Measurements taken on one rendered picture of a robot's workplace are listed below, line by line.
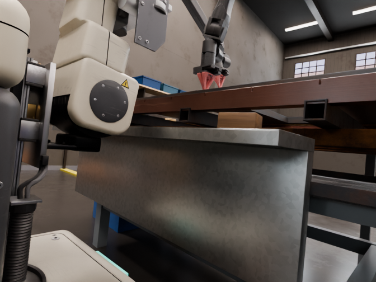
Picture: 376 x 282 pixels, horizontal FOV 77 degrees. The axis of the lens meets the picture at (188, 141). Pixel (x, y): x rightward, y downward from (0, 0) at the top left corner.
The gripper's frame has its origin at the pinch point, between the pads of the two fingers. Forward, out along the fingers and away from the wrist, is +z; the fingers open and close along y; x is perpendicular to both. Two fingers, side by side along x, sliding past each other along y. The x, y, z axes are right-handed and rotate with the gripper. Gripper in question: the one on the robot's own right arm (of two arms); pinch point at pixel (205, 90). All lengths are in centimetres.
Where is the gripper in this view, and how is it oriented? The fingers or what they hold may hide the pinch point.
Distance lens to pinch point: 98.8
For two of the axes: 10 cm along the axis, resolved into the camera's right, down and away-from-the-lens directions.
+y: -7.0, -0.7, 7.1
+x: -7.0, -0.7, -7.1
